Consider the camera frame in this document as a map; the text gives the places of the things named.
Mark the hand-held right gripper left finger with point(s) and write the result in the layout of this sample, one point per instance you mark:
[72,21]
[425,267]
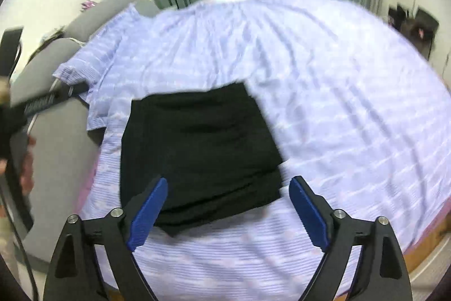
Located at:
[149,213]

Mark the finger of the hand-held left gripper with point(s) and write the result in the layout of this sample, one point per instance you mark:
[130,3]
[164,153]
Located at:
[12,50]
[47,99]

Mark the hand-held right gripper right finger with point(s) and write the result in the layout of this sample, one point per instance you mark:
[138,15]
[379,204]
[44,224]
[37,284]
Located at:
[310,213]

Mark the black pants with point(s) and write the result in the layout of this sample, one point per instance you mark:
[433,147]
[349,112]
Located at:
[197,146]

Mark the person's left hand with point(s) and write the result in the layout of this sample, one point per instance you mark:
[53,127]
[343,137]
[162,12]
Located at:
[27,170]

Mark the grey sofa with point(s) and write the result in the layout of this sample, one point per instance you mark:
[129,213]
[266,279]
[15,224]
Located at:
[60,146]

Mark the pink tinsel ornament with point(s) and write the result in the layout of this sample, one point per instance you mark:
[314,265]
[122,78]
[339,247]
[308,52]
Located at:
[88,4]

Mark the purple striped bed sheet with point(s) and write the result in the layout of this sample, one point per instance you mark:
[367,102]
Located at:
[334,93]

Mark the wooden bed frame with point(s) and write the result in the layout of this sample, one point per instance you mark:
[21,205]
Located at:
[431,244]

